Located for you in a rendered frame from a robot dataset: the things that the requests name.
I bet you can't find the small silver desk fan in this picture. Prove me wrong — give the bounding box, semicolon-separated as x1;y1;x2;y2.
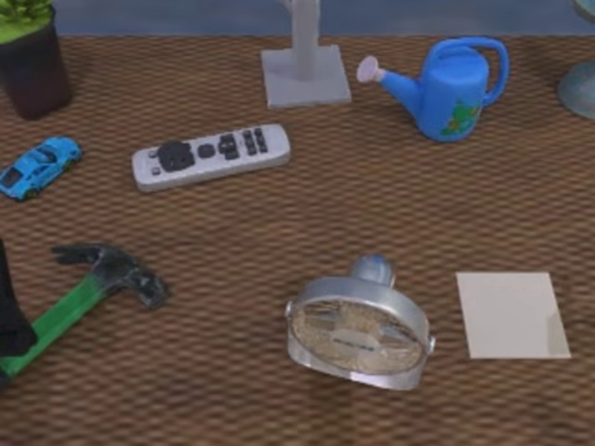
284;254;438;391

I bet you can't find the beige square card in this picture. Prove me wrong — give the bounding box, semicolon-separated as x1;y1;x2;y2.
455;271;573;361

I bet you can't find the blue toy car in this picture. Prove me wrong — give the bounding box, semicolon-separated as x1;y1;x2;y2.
0;136;84;203

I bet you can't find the grey remote control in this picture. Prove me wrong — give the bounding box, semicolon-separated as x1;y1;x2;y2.
131;123;293;193

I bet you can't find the potted plant in black pot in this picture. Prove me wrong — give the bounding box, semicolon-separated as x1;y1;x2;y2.
0;0;74;121

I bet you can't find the white stand with square base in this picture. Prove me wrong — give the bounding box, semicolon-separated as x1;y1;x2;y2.
260;0;353;111

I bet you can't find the blue watering can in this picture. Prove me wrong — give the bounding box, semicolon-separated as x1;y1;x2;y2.
356;37;511;142

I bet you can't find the green handled claw hammer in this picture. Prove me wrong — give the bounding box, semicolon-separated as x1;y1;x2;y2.
0;243;172;378

